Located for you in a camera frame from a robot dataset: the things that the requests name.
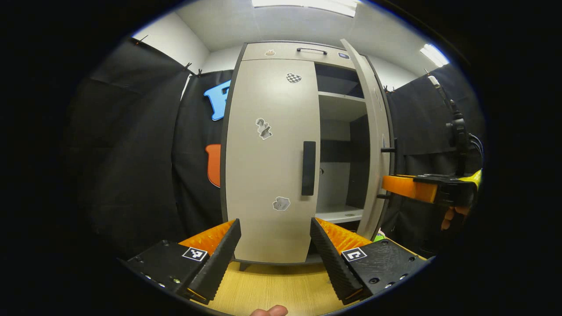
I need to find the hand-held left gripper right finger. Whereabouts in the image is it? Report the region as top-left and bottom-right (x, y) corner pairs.
(310, 217), (429, 305)

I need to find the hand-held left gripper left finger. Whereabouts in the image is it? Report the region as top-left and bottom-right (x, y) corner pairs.
(119, 218), (242, 305)

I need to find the beige cabinet door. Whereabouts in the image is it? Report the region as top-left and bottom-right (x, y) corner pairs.
(340, 39), (393, 241)
(222, 59), (321, 264)

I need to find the beige double-door shoe cabinet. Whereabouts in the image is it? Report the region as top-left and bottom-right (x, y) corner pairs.
(220, 40), (396, 266)

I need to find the beige cabinet shelf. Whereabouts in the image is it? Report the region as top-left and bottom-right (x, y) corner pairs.
(315, 204), (365, 224)
(318, 91), (367, 122)

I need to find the beige cabinet drawer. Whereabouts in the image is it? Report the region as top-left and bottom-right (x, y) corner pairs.
(241, 42), (356, 70)

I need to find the black backdrop cloth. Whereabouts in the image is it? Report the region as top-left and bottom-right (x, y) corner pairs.
(382, 61), (486, 259)
(66, 37), (233, 264)

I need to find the ceiling light panel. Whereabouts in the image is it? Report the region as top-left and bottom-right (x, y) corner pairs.
(252, 0), (357, 18)
(419, 43), (450, 68)

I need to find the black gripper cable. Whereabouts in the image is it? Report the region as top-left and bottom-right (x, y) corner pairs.
(426, 72), (484, 169)

